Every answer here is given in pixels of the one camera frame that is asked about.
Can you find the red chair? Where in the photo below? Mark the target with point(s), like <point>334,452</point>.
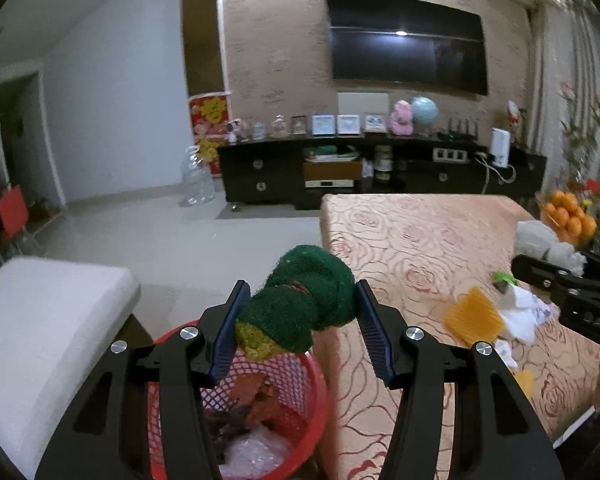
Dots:
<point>14,210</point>

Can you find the picture frame with figures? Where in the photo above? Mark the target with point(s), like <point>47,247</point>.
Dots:
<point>375,122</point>

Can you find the black router with antennas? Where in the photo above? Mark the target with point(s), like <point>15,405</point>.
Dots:
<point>461,134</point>

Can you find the small blue ornament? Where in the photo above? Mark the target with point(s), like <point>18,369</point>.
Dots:
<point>258,131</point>

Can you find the bowl of oranges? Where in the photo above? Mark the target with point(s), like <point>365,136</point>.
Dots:
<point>570,215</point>

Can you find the small white bottles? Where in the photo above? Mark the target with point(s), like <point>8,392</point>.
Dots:
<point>367,169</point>

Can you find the green tray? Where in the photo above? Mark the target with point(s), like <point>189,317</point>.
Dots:
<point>330,152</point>

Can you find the small white crumpled tissue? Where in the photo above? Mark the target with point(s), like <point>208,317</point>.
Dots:
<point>506,352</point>

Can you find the white and red plush figure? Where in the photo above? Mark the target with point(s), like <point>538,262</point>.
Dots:
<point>515,114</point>

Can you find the pink plush toy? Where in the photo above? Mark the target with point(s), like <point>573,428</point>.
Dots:
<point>401,120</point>

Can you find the black television cabinet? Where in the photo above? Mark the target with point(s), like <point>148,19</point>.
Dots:
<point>245,170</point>

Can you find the red mesh waste basket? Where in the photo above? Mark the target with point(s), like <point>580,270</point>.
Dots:
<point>307,410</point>

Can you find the white round figurine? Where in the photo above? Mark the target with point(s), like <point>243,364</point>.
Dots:
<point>235,130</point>

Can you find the wooden drawer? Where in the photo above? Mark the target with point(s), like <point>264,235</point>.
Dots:
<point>330,172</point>

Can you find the glass fruit bowl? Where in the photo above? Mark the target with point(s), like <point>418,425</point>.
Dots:
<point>550,225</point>

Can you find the light blue globe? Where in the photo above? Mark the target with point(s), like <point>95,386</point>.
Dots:
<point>425,112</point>

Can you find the green wrapper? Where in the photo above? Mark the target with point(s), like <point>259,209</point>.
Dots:
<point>504,276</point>

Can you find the white picture frame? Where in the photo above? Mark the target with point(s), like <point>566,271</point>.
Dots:
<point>349,125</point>

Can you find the green scouring pad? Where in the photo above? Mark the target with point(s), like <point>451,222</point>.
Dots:
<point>300,300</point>

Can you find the artificial flowers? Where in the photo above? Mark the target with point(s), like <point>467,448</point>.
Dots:
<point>585,135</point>

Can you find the grey paper towel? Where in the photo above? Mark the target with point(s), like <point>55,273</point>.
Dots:
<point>535,237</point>

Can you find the dark wrapper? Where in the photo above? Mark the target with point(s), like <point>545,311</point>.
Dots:
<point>230,422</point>

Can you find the metal tin cans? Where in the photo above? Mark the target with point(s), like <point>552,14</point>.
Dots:
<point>383,162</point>

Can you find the striped curtain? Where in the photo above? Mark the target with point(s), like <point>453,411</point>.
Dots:
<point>560,60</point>

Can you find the glass dome ornament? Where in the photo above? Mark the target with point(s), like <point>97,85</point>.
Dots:
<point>279,127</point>

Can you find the blue picture frame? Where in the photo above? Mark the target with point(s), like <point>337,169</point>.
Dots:
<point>323,125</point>

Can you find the red floral banner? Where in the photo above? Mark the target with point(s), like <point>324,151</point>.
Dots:
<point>209,115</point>

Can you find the orange wrapper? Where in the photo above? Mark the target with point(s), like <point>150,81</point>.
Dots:
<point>252,395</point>

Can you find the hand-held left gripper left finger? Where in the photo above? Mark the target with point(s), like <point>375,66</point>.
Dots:
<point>227,330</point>

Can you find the yellow sponge cloth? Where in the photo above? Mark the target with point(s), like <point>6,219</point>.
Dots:
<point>472,317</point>
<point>525,385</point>

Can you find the white cushioned bench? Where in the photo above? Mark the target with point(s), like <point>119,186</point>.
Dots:
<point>45,320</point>

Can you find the large clear water bottle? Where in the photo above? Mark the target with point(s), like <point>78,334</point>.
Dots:
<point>197,180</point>

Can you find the clear plastic bag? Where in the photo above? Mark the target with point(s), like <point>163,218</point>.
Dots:
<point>260,452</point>

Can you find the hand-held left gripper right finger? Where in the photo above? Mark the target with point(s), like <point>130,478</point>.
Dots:
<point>375,335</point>

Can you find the white wall panel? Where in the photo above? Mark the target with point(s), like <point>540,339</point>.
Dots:
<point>362,101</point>

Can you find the grey power strip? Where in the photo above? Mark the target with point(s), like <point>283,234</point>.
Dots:
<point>450,155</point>

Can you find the white upright device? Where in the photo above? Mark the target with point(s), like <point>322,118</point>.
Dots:
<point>500,147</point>

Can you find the black wall television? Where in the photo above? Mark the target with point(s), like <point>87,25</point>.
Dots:
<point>405,40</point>

